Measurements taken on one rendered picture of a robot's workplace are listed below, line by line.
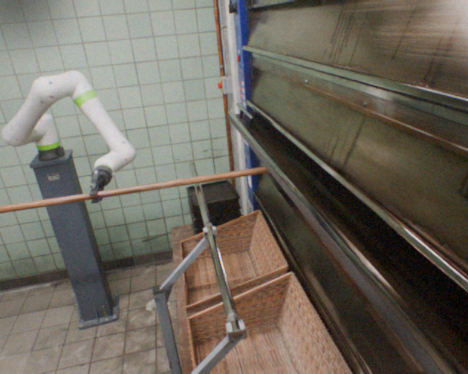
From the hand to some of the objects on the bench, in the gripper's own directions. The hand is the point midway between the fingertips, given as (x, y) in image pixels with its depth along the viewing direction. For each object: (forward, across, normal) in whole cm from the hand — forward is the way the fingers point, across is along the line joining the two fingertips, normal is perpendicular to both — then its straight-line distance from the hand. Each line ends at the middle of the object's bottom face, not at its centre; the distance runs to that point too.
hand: (94, 195), depth 163 cm
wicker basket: (+2, +62, -55) cm, 83 cm away
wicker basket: (+62, +61, -56) cm, 104 cm away
